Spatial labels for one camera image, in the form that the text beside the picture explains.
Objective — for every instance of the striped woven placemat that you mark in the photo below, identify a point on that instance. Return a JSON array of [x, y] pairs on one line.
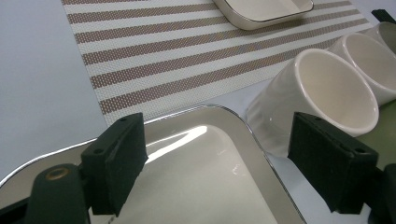
[[186, 62]]

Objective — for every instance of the light blue table cover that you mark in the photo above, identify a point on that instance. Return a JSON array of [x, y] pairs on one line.
[[37, 62]]

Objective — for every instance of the row of black chopsticks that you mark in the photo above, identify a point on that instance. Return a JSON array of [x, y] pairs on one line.
[[384, 15]]

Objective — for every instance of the white ceramic cup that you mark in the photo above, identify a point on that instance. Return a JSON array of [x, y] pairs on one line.
[[370, 59], [327, 87], [387, 34]]

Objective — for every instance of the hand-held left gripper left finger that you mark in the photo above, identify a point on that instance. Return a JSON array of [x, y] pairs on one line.
[[118, 161]]

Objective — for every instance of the green ceramic bowl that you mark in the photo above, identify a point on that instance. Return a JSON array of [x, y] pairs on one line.
[[386, 133]]

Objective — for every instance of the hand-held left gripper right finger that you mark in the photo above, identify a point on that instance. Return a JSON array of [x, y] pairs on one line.
[[333, 165]]

